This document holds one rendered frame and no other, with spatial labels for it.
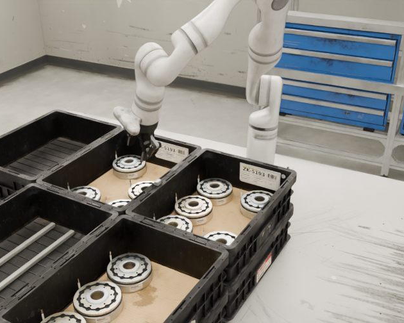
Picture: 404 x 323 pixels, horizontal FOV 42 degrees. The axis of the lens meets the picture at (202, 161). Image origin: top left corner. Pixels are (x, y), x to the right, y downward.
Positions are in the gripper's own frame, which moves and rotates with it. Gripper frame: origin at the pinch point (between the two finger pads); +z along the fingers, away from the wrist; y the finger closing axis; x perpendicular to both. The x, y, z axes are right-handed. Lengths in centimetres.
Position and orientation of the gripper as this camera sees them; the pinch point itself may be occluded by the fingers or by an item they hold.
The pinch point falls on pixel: (138, 149)
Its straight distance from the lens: 146.5
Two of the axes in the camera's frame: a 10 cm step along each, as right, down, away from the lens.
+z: -2.3, 6.0, 7.7
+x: -7.4, 4.1, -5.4
